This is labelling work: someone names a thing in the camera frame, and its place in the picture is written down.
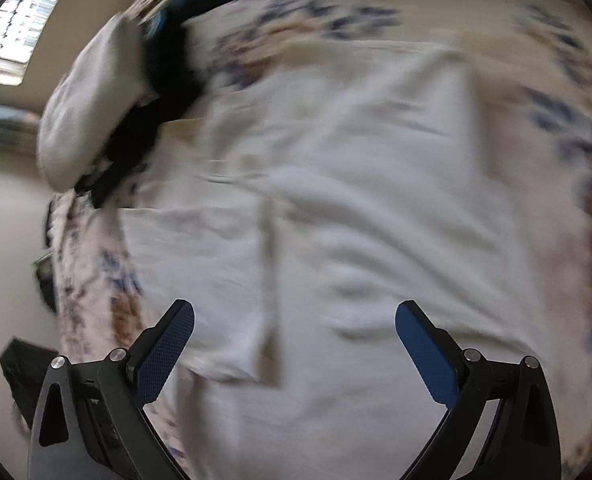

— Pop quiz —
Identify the folded cream garment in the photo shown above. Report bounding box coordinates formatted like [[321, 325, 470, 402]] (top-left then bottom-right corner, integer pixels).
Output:
[[37, 13, 148, 193]]

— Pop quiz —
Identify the black box on floor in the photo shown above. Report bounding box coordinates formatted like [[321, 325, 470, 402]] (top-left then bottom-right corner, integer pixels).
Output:
[[0, 338, 58, 427]]

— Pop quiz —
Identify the folded black garment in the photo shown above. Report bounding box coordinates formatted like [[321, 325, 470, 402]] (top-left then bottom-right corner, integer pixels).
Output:
[[75, 11, 203, 209]]

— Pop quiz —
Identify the white long-sleeve shirt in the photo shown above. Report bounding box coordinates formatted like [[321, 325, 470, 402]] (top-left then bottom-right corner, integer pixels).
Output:
[[119, 40, 553, 479]]

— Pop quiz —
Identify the floral fleece bed blanket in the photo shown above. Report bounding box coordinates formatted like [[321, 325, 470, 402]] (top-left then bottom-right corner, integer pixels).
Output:
[[46, 0, 592, 479]]

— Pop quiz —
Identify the left blue striped curtain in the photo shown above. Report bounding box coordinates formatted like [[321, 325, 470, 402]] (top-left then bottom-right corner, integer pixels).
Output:
[[0, 105, 40, 156]]

